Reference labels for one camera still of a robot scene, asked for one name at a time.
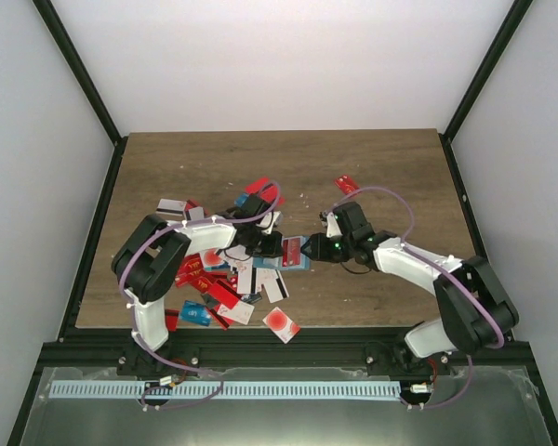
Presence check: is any white card bottom centre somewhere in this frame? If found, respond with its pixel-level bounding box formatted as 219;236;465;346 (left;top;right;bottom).
217;301;255;325

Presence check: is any white striped card left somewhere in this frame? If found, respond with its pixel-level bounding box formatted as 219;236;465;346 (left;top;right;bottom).
156;199;187;216

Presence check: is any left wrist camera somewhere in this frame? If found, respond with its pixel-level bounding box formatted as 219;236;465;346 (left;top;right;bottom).
257;211;283;235

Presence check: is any teal card holder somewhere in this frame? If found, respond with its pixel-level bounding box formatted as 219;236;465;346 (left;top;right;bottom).
253;236;311;271

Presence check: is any dark red striped card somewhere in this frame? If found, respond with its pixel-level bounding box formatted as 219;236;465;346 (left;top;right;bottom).
165;308;179;333

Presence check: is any black aluminium frame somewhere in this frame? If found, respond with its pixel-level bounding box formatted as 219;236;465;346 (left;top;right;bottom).
7;0;558;446

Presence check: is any red card far right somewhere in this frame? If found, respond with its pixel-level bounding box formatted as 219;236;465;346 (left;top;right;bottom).
334;175;359;195

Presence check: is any white card red circle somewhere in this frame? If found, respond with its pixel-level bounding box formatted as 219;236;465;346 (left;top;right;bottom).
263;308;300;344

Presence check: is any large white card pile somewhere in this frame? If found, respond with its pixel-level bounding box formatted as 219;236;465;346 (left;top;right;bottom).
221;245;253;273

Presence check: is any purple cable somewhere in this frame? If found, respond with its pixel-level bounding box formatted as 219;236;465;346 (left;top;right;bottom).
329;186;506;413
118;178;281;413

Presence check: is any blue card bottom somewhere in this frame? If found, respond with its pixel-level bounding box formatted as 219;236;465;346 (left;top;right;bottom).
179;300;212;327

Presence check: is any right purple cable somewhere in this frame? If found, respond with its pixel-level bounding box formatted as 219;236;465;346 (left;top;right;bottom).
329;186;506;413

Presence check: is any red magnetic stripe card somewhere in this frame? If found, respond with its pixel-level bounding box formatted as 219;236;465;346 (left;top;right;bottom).
244;177;285;206

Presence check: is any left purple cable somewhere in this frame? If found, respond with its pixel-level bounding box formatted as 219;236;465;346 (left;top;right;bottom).
118;178;281;413

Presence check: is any light blue slotted rail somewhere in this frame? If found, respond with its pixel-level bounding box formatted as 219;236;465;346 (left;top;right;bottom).
48;380;401;401

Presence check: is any blue card top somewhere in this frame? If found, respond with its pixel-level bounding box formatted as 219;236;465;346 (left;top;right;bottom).
234;193;248;207

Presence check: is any red card in pile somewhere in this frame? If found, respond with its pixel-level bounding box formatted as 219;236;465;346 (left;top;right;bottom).
207;280;240;309

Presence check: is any red VIP card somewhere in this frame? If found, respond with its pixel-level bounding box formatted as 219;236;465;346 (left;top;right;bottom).
282;237;303;268

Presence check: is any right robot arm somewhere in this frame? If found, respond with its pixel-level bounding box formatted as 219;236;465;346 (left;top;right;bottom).
300;202;519;374

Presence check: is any white magnetic stripe card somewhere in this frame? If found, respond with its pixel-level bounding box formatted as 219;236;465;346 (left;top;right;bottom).
263;270;289;303

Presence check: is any blue card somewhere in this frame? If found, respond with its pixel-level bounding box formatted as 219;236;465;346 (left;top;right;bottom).
179;300;212;327
234;193;248;207

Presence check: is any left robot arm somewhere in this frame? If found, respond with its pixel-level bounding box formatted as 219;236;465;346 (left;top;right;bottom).
112;192;283;375

